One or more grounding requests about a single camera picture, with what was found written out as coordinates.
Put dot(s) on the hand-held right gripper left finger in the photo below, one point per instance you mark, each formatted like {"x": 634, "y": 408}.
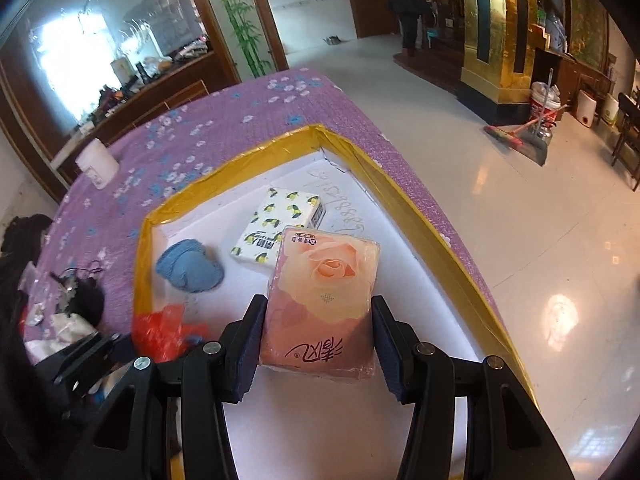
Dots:
{"x": 250, "y": 355}

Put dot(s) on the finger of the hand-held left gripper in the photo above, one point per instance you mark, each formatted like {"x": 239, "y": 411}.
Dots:
{"x": 80, "y": 365}

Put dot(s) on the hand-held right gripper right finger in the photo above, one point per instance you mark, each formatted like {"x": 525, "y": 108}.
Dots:
{"x": 387, "y": 355}

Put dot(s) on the white foam box yellow tape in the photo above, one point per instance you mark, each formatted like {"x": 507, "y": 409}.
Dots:
{"x": 400, "y": 260}

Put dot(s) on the pink rose tissue pack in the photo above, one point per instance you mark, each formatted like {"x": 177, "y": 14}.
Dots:
{"x": 320, "y": 280}

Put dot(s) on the white crumpled cloth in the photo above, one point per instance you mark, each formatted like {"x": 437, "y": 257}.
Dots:
{"x": 67, "y": 327}

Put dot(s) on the dark cloth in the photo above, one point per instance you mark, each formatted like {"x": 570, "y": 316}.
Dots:
{"x": 85, "y": 297}

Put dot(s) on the red plastic bag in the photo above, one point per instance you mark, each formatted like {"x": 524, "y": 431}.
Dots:
{"x": 160, "y": 332}

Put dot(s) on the blue knitted cloth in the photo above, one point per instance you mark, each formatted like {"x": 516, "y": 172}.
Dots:
{"x": 187, "y": 265}

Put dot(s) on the black bag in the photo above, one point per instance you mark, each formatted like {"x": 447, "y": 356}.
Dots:
{"x": 22, "y": 245}

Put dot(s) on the lemon print tissue pack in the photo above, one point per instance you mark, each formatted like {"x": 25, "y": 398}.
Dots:
{"x": 270, "y": 220}

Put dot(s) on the white plastic jar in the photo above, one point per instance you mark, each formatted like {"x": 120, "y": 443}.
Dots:
{"x": 97, "y": 162}

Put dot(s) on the orange broom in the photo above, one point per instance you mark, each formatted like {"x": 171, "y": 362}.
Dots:
{"x": 502, "y": 136}

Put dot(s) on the purple floral tablecloth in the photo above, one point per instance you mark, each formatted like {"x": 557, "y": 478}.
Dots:
{"x": 225, "y": 105}

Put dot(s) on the wooden sideboard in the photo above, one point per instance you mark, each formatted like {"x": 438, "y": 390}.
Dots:
{"x": 165, "y": 90}

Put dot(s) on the red and white bucket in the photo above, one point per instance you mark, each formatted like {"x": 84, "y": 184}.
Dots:
{"x": 542, "y": 105}

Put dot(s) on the white humidifier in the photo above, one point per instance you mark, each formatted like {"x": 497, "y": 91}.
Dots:
{"x": 585, "y": 107}

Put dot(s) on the dark wooden chair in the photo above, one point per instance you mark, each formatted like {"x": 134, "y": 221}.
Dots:
{"x": 627, "y": 130}

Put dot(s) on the white bin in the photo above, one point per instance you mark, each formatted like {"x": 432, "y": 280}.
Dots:
{"x": 609, "y": 109}

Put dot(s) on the wooden desk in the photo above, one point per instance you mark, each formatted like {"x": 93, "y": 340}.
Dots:
{"x": 565, "y": 75}

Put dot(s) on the bamboo print glass panel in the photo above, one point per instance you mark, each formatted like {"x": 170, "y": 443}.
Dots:
{"x": 240, "y": 20}

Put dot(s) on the gold pillar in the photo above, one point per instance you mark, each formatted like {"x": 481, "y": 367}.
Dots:
{"x": 492, "y": 35}

